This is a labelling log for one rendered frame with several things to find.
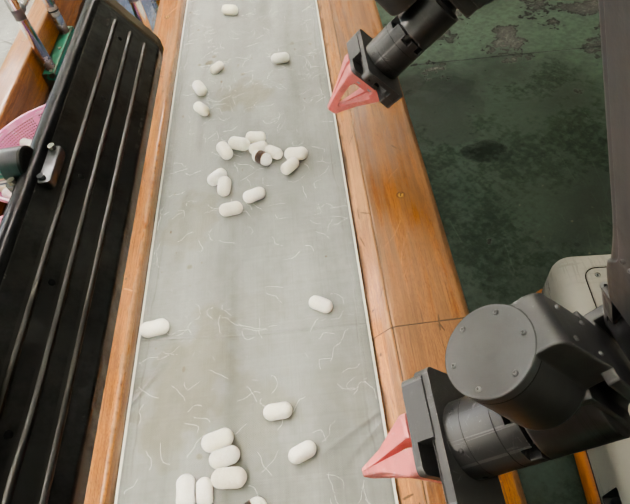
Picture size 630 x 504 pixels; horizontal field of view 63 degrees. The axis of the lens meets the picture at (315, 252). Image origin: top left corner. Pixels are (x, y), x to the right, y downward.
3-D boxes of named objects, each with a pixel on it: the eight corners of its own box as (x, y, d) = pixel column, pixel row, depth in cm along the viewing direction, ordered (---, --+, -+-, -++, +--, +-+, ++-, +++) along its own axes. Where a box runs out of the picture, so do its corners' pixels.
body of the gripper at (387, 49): (358, 81, 65) (402, 38, 61) (349, 37, 72) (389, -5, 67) (393, 107, 69) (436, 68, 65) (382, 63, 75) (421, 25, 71)
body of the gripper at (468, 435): (435, 517, 34) (538, 491, 30) (406, 373, 41) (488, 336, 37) (487, 523, 38) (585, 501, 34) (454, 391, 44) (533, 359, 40)
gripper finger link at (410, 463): (342, 500, 40) (440, 469, 35) (333, 410, 45) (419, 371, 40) (397, 507, 44) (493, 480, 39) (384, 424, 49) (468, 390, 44)
